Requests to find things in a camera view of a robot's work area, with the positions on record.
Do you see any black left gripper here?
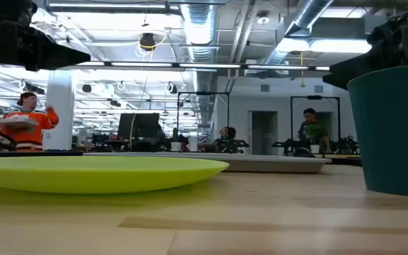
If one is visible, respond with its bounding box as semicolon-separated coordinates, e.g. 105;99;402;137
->
0;24;91;72

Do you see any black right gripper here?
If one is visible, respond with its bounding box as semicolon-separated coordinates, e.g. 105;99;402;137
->
322;20;408;90

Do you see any teal ribbed cup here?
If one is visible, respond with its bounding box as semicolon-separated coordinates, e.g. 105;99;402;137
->
346;62;408;198

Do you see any lime green plate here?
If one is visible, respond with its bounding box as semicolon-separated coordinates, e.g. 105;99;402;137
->
0;155;230;195

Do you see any grey plastic tray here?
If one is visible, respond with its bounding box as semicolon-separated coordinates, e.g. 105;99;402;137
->
83;151;332;174

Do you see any bright ceiling light panel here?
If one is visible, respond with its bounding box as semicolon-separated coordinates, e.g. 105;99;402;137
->
276;37;372;54

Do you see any white square pillar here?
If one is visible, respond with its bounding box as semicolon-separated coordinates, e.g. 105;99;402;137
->
42;69;77;152

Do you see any person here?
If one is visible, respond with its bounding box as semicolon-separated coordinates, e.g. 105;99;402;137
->
297;108;331;154
213;126;240;154
0;91;60;152

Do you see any white flat box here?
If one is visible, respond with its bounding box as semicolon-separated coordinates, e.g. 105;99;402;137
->
0;115;39;127

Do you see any green plant in white pot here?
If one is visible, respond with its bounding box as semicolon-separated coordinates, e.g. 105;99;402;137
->
305;123;324;154

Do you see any long ceiling light bar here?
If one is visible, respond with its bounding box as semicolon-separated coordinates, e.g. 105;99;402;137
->
0;60;332;71

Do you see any black ceiling device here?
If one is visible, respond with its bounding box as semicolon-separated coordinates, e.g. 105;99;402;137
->
139;32;157;51

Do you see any black computer monitor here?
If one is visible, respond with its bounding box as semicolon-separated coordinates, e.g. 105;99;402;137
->
117;112;161;141

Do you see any black background rig frame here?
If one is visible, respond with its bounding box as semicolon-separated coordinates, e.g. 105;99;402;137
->
176;91;231;153
290;95;341;153

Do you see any yellow hanging cord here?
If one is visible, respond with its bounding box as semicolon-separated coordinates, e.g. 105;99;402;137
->
298;51;307;89

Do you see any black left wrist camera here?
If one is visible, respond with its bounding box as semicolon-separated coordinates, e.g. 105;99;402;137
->
0;0;38;26

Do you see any silver slanted ceiling duct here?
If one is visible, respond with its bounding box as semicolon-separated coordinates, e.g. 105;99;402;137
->
260;0;335;67

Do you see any black arched cable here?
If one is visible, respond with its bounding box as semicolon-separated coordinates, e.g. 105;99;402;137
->
292;147;317;158

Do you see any silver round ceiling duct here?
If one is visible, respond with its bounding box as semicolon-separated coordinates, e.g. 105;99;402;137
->
181;0;220;93

